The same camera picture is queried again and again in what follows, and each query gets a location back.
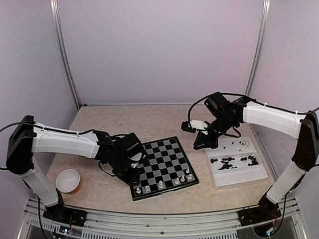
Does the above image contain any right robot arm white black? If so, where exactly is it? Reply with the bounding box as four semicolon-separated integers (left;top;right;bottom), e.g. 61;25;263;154
181;92;319;225

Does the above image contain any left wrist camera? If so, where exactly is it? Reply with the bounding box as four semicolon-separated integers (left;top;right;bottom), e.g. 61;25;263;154
130;152;145;168

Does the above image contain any black chess pieces cluster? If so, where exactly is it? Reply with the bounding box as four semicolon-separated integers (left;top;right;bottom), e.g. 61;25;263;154
240;155;259;166
218;157;237;170

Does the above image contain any white chess queen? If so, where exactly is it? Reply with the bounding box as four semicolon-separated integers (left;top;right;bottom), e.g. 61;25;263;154
158;181;164;189

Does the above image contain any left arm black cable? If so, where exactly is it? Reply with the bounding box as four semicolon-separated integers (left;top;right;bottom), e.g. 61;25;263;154
0;121;95;171

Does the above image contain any white chess pieces tray pile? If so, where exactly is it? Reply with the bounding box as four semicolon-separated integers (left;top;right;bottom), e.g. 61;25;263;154
230;141;250;152

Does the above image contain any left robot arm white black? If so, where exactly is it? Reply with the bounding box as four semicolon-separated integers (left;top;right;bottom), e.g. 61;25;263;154
6;115;147;222

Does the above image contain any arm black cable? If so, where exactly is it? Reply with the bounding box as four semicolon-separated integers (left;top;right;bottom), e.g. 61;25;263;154
187;92;319;125
0;121;95;171

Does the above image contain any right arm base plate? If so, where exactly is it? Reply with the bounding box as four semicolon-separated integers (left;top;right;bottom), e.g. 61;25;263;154
237;206;282;227

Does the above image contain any white plastic tray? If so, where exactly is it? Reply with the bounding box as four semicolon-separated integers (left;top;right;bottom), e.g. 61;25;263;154
204;137;269;190

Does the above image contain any aluminium frame post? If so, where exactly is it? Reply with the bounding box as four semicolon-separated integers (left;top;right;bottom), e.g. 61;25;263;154
50;0;81;110
245;0;271;97

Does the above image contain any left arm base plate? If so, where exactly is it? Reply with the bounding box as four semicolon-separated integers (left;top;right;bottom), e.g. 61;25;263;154
43;205;87;227

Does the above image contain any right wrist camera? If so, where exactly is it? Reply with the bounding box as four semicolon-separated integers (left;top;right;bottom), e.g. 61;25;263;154
181;119;208;133

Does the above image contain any left aluminium frame post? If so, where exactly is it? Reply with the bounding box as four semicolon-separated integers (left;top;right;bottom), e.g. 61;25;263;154
50;0;81;110

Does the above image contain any aluminium front rail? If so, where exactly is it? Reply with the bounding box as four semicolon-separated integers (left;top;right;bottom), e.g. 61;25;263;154
14;197;308;239

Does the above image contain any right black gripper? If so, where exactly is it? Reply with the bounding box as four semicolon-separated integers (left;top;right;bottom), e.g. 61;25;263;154
194;115;237;149

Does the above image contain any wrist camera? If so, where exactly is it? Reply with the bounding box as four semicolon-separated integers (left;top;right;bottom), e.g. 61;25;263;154
181;119;208;133
130;152;145;168

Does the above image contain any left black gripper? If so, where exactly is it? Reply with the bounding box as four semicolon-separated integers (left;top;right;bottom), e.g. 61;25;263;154
110;153;142;186

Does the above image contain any black chess pieces right cluster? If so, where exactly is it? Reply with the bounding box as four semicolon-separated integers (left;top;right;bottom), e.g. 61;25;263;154
240;155;259;166

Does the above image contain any black grey chess board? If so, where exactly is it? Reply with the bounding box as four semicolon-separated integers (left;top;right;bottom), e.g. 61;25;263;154
130;136;199;201

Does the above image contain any white orange bowl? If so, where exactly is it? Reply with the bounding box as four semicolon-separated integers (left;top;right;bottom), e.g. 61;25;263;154
55;169;81;194

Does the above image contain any right aluminium frame post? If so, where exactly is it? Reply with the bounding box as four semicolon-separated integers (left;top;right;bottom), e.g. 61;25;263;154
245;0;271;97

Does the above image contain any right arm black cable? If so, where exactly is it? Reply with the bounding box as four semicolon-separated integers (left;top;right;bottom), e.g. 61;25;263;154
187;92;319;125

